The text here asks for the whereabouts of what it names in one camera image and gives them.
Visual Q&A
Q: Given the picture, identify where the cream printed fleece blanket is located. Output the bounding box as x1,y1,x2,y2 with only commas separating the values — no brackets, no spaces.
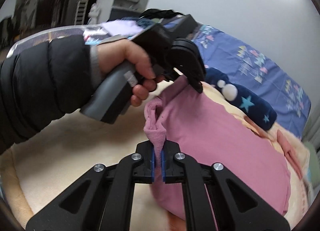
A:
1,83,310,226

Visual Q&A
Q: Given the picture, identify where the blue tree-print pillow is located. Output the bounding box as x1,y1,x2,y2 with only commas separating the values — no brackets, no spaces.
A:
82,19,312,139

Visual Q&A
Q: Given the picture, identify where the black sleeved left forearm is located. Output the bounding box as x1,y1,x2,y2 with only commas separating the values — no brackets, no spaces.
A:
1,35,102,153

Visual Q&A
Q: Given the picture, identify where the pink garment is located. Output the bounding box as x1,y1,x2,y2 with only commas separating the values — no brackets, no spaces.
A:
144,76,291,215

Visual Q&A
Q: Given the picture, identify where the white ladder shelf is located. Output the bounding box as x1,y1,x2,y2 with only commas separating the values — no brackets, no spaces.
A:
74,0,87,26

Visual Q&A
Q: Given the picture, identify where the left hand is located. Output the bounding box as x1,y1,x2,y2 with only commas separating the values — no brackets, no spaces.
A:
97,39,165,107

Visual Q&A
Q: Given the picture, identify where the navy star fleece garment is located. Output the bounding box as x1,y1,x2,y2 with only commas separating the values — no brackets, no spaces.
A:
205,68,277,131

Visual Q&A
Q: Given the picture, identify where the green striped pillow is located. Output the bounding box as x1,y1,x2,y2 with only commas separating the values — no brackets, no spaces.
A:
304,142,319,188

